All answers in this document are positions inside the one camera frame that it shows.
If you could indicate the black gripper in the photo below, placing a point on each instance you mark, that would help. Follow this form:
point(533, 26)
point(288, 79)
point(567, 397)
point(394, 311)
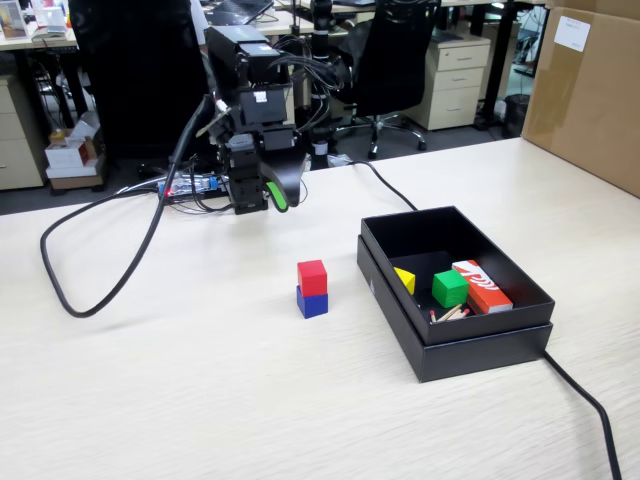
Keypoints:
point(280, 140)

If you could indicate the red wooden cube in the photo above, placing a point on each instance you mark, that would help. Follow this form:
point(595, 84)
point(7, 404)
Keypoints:
point(312, 277)

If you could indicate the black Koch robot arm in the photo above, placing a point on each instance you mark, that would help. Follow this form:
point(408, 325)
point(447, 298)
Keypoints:
point(225, 55)

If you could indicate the blue wooden cube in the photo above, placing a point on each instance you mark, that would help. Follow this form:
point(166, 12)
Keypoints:
point(312, 305)

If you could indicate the green wooden cube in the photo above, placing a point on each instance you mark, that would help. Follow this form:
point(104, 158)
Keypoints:
point(450, 290)

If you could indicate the robot controller board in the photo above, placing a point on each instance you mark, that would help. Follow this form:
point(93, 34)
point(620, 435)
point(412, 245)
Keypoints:
point(195, 185)

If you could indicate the yellow wooden wedge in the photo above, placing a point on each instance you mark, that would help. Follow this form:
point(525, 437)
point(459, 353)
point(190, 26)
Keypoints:
point(407, 282)

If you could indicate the white office desk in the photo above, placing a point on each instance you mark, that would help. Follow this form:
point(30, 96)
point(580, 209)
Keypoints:
point(30, 44)
point(280, 27)

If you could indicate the black mesh office chair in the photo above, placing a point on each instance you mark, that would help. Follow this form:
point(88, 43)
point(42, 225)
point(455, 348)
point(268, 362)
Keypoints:
point(390, 60)

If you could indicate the black cardboard box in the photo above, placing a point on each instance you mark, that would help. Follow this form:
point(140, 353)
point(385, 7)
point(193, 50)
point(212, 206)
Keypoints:
point(450, 235)

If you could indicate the black vertical pole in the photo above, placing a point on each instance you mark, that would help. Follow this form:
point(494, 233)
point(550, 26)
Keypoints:
point(320, 20)

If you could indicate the black solid-back office chair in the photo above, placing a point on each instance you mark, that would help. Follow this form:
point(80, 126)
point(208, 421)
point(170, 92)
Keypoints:
point(140, 75)

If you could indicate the black laptop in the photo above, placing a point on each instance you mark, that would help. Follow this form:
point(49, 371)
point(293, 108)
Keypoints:
point(240, 10)

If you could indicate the white box with red print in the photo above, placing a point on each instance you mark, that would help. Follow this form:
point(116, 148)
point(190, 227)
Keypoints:
point(70, 152)

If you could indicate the orange white matchbox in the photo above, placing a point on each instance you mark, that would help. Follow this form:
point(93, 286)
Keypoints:
point(487, 295)

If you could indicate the black-legged office desk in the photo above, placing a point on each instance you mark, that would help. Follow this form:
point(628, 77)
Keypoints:
point(492, 65)

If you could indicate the black trash bin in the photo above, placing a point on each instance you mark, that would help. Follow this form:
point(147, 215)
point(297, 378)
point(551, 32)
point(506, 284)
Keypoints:
point(516, 117)

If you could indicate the black open box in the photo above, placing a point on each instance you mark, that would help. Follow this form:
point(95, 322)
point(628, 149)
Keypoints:
point(475, 360)

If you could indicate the beige drawer cabinet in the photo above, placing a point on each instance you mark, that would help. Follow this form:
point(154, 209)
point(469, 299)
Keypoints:
point(20, 150)

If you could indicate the small white desk box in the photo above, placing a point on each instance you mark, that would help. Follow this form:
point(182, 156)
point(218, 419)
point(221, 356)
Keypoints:
point(56, 21)

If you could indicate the large brown cardboard box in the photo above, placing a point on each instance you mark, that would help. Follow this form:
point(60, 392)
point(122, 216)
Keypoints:
point(590, 100)

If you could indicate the white paper label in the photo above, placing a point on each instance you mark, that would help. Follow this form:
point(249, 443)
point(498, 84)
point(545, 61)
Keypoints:
point(572, 32)

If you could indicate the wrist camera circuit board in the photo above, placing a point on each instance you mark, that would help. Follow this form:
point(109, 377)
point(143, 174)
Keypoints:
point(222, 127)

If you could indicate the beige drawer pedestal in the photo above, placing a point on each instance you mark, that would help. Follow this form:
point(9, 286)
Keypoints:
point(457, 85)

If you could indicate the desk picture frame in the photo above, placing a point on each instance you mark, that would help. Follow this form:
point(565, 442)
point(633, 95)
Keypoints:
point(12, 20)

